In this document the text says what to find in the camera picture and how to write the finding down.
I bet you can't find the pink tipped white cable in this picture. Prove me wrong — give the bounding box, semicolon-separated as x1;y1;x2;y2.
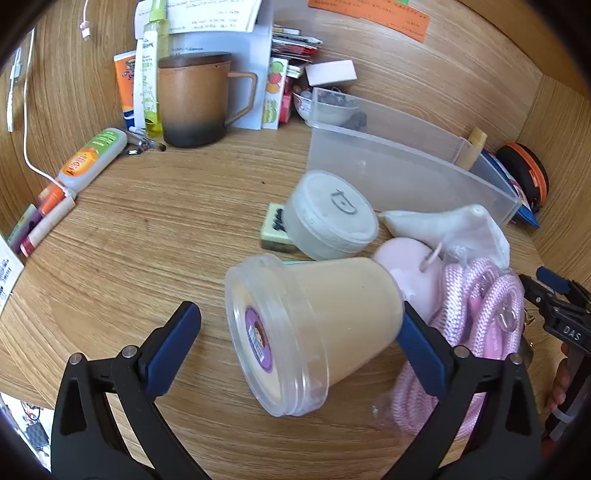
79;0;93;41

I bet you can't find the clear jar of beige cream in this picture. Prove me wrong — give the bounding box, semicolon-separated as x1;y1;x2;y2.
225;254;406;417

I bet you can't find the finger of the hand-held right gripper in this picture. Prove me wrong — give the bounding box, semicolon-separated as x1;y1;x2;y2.
518;274;561;319
536;266;591;308

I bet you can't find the fruit print box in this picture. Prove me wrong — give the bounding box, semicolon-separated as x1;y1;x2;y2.
262;58;289;130

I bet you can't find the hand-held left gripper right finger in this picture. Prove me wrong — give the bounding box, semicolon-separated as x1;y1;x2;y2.
383;300;544;480

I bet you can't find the orange sunscreen tube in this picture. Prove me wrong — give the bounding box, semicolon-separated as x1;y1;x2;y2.
114;52;139;130

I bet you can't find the white cloth drawstring pouch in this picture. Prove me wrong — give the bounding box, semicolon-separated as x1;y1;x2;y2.
379;204;511;271

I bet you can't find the pink braided rope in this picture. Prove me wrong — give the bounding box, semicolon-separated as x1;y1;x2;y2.
385;256;527;439

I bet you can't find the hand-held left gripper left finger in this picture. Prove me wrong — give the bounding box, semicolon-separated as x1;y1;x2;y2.
50;301;213;480

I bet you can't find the brown mug with lid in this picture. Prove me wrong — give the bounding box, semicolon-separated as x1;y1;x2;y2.
157;52;258;148

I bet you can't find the person's right hand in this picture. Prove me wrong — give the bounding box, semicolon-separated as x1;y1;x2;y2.
547;344;575;416

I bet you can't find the yellow small bottle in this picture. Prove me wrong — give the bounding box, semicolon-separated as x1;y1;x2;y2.
459;128;488;171

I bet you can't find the wooden desktop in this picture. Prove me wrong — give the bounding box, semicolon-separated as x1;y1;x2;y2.
0;117;568;480

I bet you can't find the white charging cable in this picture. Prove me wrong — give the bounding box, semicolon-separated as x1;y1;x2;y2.
7;28;77;199

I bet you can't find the clear plastic storage bin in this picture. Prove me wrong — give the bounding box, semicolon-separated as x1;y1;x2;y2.
308;87;522;227

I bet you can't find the blue patchwork pouch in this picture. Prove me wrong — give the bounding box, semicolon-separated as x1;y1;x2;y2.
480;150;541;229

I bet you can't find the orange green grey tube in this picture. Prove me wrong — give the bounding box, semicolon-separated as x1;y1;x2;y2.
54;128;128;195

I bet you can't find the pink round soft object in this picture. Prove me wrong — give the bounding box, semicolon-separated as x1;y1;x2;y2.
372;237;446;319

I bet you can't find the white round lidded jar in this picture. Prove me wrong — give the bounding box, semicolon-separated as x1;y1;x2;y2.
283;170;380;261

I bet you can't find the bowl of beads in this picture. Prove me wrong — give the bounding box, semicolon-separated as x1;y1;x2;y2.
292;85;361;127

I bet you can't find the yellow green spray bottle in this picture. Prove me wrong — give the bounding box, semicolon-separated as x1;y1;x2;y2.
143;0;168;138

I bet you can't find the red white tube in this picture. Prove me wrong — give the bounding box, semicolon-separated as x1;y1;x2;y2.
19;196;77;257

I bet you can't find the black orange zip case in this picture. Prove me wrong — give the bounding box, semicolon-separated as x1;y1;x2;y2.
496;142;550;213

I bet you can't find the orange capped lip balm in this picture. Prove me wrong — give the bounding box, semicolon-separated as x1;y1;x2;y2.
37;182;65;215

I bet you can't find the stack of cards and booklets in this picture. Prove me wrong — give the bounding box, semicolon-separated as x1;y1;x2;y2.
271;25;324;63

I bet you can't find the orange sticky note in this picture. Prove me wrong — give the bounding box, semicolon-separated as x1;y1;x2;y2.
308;0;431;44

